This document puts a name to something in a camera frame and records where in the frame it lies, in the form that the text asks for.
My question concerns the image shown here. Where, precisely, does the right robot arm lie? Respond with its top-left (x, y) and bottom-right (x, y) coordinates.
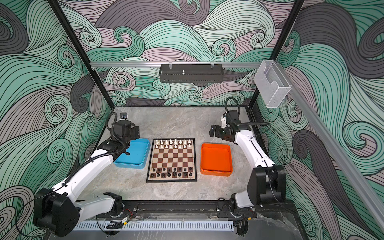
top-left (209, 97), bottom-right (286, 210)

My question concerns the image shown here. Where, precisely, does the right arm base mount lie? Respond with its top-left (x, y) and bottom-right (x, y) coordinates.
top-left (216, 199), bottom-right (257, 220)

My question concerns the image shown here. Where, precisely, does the blue plastic tray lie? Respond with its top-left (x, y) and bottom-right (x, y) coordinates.
top-left (114, 139), bottom-right (151, 169)

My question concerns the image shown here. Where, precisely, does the white slotted cable duct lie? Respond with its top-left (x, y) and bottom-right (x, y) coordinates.
top-left (73, 220), bottom-right (235, 232)

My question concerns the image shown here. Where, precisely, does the orange plastic tray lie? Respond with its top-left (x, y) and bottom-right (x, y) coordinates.
top-left (201, 143), bottom-right (233, 177)

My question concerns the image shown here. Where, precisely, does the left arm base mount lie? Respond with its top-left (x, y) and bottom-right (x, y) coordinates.
top-left (101, 200), bottom-right (139, 219)

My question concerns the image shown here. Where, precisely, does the aluminium rail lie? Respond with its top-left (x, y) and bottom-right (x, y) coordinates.
top-left (90, 61), bottom-right (261, 69)

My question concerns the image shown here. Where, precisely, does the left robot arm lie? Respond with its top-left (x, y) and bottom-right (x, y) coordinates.
top-left (33, 112), bottom-right (140, 237)

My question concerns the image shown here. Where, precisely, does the black perforated wall shelf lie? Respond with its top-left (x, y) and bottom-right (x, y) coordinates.
top-left (159, 65), bottom-right (224, 84)

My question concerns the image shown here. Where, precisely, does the folding chess board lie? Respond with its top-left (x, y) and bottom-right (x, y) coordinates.
top-left (146, 138), bottom-right (197, 183)

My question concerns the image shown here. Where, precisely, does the clear plastic wall bin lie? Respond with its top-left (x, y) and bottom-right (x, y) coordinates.
top-left (254, 60), bottom-right (291, 109)

